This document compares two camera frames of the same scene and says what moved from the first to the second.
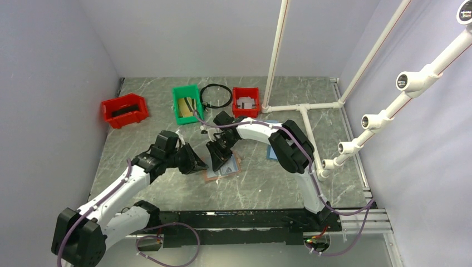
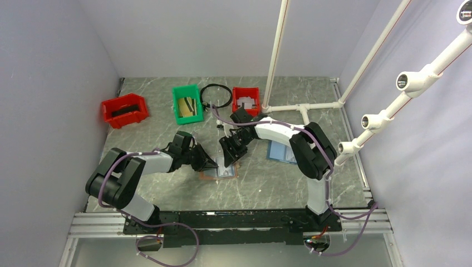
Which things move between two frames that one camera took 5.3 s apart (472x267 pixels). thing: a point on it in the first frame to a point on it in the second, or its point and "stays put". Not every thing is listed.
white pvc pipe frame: [408, 85] stays put
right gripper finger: [219, 155] to [232, 152]
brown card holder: [232, 167] stays put
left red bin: [125, 110] stays put
